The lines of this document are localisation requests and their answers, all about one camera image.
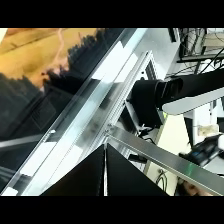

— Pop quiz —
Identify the person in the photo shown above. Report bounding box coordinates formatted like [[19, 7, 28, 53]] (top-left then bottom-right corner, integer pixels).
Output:
[[175, 178, 216, 197]]

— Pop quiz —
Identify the silver frame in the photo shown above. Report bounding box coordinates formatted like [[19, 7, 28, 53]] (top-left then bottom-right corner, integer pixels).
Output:
[[22, 49, 224, 197]]

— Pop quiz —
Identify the black cable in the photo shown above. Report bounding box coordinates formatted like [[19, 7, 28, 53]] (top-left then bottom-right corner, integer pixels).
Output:
[[155, 168, 169, 192]]

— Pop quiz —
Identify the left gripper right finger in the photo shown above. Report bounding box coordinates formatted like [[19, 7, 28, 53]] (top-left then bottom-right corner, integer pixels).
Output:
[[106, 143, 170, 197]]

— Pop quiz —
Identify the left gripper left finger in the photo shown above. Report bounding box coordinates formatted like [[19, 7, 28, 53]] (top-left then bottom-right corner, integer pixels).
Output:
[[41, 143, 106, 197]]

